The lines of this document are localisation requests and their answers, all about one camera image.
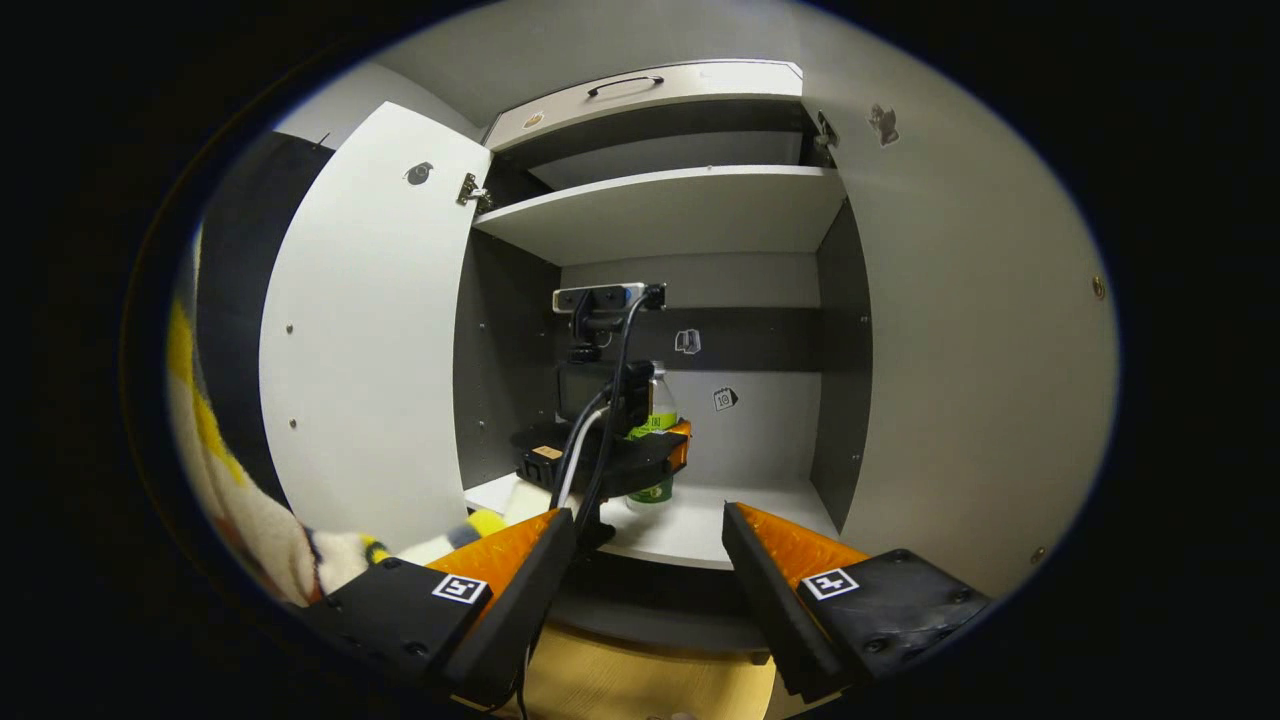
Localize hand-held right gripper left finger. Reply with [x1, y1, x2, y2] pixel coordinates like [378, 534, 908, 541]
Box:
[318, 508, 578, 709]

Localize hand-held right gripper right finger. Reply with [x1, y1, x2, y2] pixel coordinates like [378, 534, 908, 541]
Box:
[722, 502, 993, 704]

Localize green label bottle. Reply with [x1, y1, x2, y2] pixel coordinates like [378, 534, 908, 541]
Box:
[625, 362, 681, 513]

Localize white and grey cabinet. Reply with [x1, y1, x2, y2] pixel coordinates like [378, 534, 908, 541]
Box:
[452, 60, 873, 656]

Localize white cabinet door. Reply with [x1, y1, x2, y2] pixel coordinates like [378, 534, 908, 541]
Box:
[765, 5, 1121, 719]
[258, 100, 493, 556]

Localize white cabinet shelf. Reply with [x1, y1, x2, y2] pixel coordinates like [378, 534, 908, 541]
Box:
[472, 165, 849, 267]

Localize beige cabinet drawer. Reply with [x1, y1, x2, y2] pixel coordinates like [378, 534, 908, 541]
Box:
[483, 60, 804, 153]

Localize white cable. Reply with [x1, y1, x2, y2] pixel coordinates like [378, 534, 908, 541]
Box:
[550, 395, 611, 511]

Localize black cable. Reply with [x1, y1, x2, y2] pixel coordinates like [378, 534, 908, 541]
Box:
[515, 285, 666, 720]

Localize black drawer handle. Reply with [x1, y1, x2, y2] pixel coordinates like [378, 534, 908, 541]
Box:
[586, 75, 665, 99]

